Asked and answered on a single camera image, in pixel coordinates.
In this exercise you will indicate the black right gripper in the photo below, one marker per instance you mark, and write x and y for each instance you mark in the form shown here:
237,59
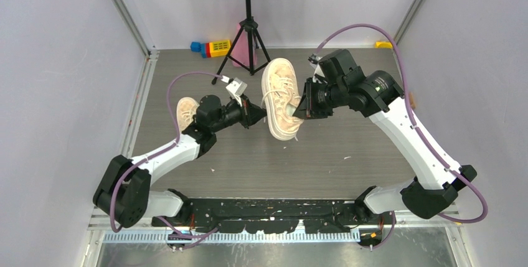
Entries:
307,107

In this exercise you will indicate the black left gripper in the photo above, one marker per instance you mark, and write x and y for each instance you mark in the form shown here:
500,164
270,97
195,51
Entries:
249,113

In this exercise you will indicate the beige lace sneaker with laces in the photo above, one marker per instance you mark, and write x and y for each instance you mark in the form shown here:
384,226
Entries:
280,99

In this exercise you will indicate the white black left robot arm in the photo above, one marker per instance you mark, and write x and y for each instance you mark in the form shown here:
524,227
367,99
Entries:
124,192

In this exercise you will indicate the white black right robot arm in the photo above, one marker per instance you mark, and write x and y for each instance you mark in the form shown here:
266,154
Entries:
438,177

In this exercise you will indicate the pink foam block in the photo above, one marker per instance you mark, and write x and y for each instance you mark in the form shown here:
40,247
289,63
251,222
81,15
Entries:
241,50

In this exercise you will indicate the colourful toy block train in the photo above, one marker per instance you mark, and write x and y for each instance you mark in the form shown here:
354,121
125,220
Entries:
218,48

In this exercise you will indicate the yellow toy block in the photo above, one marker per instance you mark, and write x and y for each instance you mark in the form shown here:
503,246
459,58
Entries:
383,45

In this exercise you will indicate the small brown wooden block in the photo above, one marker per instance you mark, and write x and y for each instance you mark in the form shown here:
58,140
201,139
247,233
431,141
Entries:
412,101

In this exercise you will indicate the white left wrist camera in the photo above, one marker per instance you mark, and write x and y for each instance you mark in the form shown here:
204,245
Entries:
236,88

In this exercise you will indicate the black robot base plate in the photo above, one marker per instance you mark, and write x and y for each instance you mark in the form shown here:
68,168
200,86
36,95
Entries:
272,216

